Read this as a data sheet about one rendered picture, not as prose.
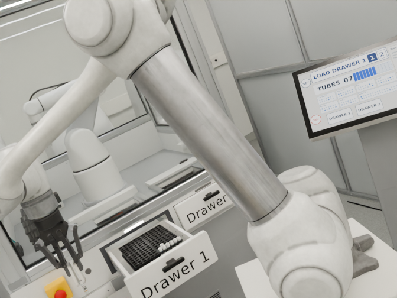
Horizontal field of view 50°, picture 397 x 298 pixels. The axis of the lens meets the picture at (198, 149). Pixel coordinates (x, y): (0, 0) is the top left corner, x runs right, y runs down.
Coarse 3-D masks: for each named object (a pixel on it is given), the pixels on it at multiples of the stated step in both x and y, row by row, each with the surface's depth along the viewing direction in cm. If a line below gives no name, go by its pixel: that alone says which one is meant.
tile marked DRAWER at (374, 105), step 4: (372, 100) 161; (376, 100) 160; (380, 100) 160; (360, 104) 162; (364, 104) 162; (368, 104) 161; (372, 104) 160; (376, 104) 160; (380, 104) 159; (356, 108) 163; (360, 108) 162; (364, 108) 161; (368, 108) 161; (372, 108) 160; (376, 108) 159; (380, 108) 159; (360, 112) 161; (364, 112) 161; (368, 112) 160
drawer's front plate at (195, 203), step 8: (216, 184) 171; (200, 192) 168; (208, 192) 169; (184, 200) 166; (192, 200) 167; (200, 200) 168; (208, 200) 170; (216, 200) 171; (176, 208) 164; (184, 208) 165; (192, 208) 167; (200, 208) 168; (208, 208) 170; (216, 208) 171; (184, 216) 166; (192, 216) 167; (200, 216) 169; (208, 216) 170; (184, 224) 166; (192, 224) 167
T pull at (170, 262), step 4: (168, 260) 129; (172, 260) 128; (176, 260) 127; (180, 260) 127; (168, 264) 126; (172, 264) 126; (176, 264) 126; (164, 268) 125; (168, 268) 125; (164, 272) 125
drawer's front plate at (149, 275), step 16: (192, 240) 132; (208, 240) 134; (160, 256) 130; (176, 256) 130; (192, 256) 132; (208, 256) 135; (144, 272) 126; (160, 272) 128; (176, 272) 130; (192, 272) 133; (128, 288) 124; (160, 288) 129
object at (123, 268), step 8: (160, 224) 165; (168, 224) 160; (144, 232) 163; (176, 232) 156; (184, 232) 147; (128, 240) 160; (184, 240) 150; (112, 248) 159; (112, 256) 152; (120, 256) 159; (120, 264) 143; (128, 264) 155; (120, 272) 144; (128, 272) 149
